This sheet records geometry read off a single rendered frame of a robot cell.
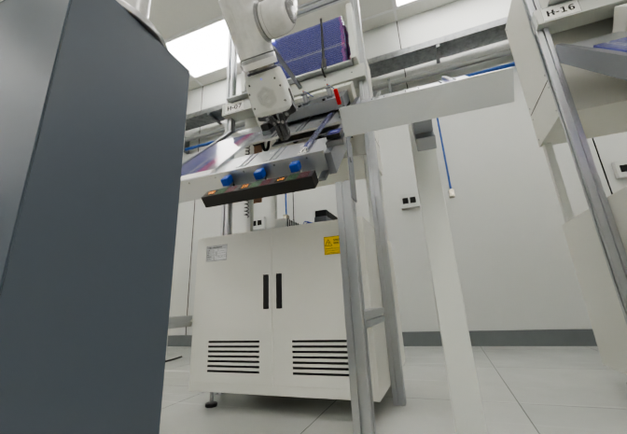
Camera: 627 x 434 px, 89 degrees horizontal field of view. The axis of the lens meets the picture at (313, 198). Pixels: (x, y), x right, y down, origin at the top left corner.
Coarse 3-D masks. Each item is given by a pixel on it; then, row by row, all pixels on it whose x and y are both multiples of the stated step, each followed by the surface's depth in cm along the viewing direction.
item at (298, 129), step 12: (300, 120) 142; (312, 120) 135; (336, 120) 121; (240, 132) 164; (252, 132) 153; (276, 132) 135; (300, 132) 125; (312, 132) 135; (324, 132) 129; (252, 144) 132; (276, 144) 135
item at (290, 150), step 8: (304, 144) 105; (312, 144) 102; (320, 144) 99; (264, 152) 111; (272, 152) 107; (280, 152) 105; (288, 152) 102; (296, 152) 99; (232, 160) 115; (240, 160) 112; (248, 160) 108; (256, 160) 105; (264, 160) 102; (224, 168) 108; (232, 168) 105
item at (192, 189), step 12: (300, 156) 88; (312, 156) 87; (324, 156) 86; (240, 168) 94; (252, 168) 93; (264, 168) 92; (276, 168) 91; (288, 168) 90; (312, 168) 88; (324, 168) 88; (192, 180) 100; (204, 180) 99; (216, 180) 98; (240, 180) 96; (252, 180) 95; (180, 192) 103; (192, 192) 102; (204, 192) 101
